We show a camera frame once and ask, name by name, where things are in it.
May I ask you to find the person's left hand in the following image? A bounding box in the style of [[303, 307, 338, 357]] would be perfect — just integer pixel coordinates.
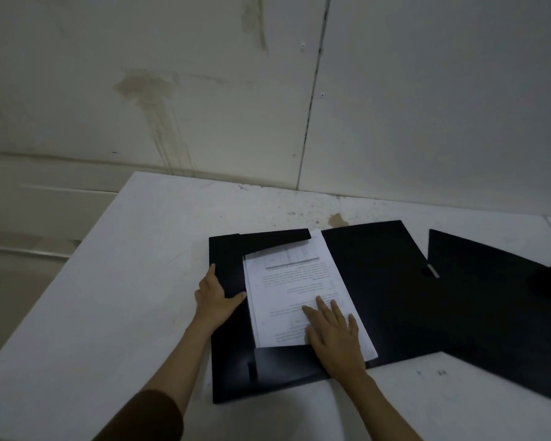
[[195, 264, 248, 335]]

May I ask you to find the stack of printed paper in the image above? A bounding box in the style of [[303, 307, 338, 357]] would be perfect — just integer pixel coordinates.
[[242, 230, 378, 362]]

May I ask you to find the person's right hand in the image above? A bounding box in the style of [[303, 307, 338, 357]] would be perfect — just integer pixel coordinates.
[[301, 296, 368, 380]]

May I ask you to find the brown sleeve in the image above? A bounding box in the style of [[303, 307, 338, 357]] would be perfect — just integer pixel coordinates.
[[92, 389, 185, 441]]

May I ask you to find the black folder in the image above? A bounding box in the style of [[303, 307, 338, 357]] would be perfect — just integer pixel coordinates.
[[208, 220, 451, 405], [402, 229, 551, 407]]

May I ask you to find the person's right forearm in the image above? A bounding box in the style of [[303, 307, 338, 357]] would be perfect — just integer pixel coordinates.
[[333, 369, 424, 441]]

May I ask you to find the person's left forearm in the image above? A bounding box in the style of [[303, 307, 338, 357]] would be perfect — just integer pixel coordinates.
[[140, 319, 221, 402]]

